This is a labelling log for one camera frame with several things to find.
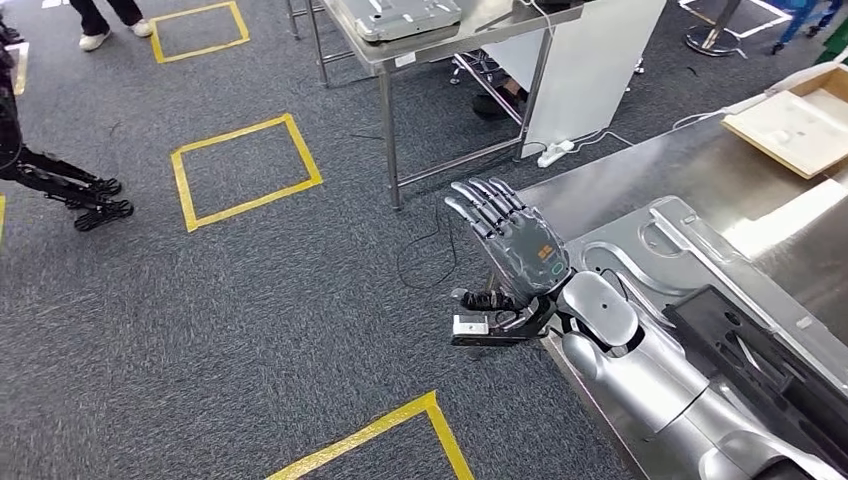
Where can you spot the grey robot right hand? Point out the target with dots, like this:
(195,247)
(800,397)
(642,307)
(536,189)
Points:
(530,255)

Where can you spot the black plastic panel part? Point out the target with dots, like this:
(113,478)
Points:
(702,324)

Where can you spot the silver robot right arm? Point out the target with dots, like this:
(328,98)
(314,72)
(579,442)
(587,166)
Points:
(636,384)

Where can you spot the stainless steel workbench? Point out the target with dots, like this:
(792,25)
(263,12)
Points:
(662,166)

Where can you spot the white power strip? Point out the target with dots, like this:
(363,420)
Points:
(555,154)

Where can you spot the person's foot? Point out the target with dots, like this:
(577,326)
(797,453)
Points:
(493,106)

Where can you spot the silver stamped metal panel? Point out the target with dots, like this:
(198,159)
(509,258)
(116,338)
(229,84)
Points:
(715,252)
(404,16)

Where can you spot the white board panel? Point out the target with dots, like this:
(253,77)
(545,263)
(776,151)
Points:
(590,73)

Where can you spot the stainless steel side table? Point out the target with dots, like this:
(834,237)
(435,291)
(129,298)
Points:
(477,26)

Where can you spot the cardboard box with white foam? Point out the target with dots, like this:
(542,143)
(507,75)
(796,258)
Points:
(782,132)

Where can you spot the chrome stanchion base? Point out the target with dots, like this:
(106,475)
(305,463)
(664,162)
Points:
(712,41)

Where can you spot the white floor tape square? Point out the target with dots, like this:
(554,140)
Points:
(768,22)

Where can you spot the person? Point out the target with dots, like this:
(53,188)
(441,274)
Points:
(99,13)

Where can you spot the yellow floor tape square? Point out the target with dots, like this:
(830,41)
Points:
(2,218)

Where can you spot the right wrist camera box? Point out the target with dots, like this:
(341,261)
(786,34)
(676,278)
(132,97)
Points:
(490,334)

